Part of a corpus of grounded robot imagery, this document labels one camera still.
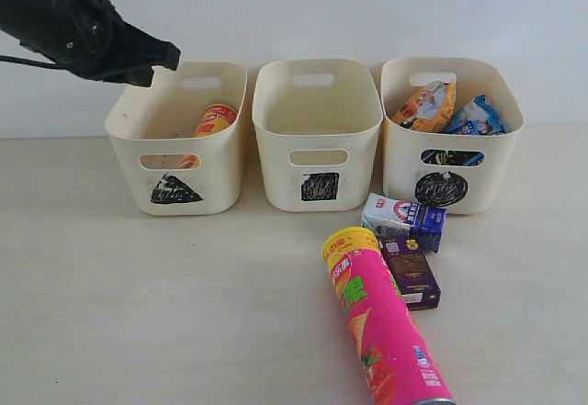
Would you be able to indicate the orange snack bag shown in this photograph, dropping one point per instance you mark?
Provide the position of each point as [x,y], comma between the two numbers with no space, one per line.
[429,109]

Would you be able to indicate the pink chips can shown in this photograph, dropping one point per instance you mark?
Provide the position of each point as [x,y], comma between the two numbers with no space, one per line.
[396,363]

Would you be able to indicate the cream bin with square mark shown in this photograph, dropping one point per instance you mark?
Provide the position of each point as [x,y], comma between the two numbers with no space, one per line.
[317,127]

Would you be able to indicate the purple box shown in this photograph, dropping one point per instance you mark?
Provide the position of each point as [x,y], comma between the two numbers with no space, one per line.
[411,272]

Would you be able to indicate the cream bin with circle mark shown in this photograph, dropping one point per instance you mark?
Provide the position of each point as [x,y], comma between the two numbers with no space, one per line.
[461,173]

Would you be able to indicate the cream bin with triangle mark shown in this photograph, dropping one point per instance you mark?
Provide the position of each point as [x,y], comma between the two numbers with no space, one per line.
[169,171]

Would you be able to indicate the yellow chips can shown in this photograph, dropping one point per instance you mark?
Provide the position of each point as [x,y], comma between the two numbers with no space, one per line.
[215,119]

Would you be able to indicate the white and blue milk carton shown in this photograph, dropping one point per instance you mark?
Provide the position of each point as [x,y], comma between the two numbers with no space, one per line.
[388,218]

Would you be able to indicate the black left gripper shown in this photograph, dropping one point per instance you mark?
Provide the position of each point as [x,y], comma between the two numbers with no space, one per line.
[87,38]

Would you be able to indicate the blue snack bag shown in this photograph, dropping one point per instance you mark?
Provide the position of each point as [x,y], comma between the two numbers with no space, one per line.
[478,118]

